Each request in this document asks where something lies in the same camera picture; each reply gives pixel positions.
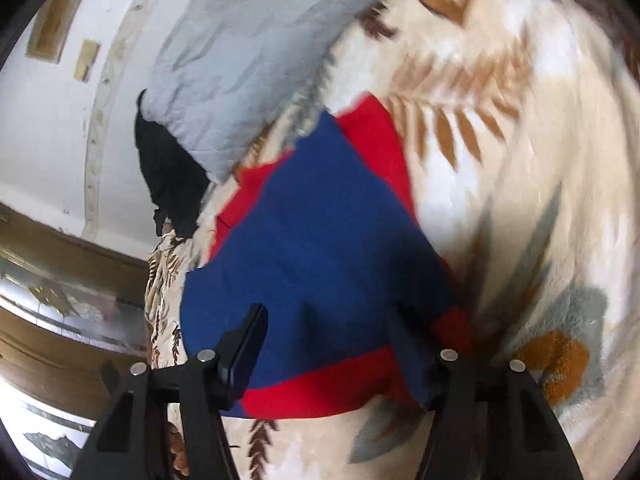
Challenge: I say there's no stained glass wooden door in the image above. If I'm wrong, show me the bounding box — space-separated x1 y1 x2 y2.
1 206 149 479

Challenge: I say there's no leaf pattern plush blanket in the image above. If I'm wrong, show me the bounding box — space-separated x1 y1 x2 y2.
145 0 639 479

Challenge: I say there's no black garment pile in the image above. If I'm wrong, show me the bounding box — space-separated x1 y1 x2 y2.
134 91 209 238

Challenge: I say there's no grey quilted pillow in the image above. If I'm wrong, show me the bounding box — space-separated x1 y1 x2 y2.
141 0 378 184

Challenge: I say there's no beige wall switch plate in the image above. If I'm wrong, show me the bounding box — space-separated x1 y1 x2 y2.
74 39 101 82

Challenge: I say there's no gold framed wall picture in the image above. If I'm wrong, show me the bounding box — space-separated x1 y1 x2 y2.
26 0 82 64

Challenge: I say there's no red and blue sweater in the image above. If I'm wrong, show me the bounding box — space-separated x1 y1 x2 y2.
180 96 473 419

